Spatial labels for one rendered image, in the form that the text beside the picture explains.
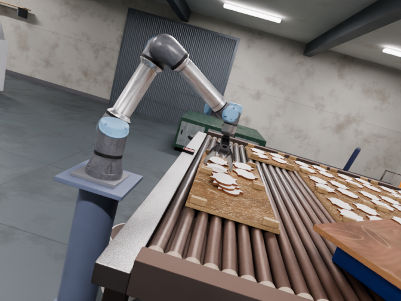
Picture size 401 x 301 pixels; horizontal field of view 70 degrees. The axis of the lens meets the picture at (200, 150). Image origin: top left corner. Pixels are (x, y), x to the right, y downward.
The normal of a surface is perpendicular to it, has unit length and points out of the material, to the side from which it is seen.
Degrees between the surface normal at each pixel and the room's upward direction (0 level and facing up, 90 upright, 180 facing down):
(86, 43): 90
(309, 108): 90
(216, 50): 90
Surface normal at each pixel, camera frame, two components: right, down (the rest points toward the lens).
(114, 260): 0.27, -0.94
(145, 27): -0.11, 0.21
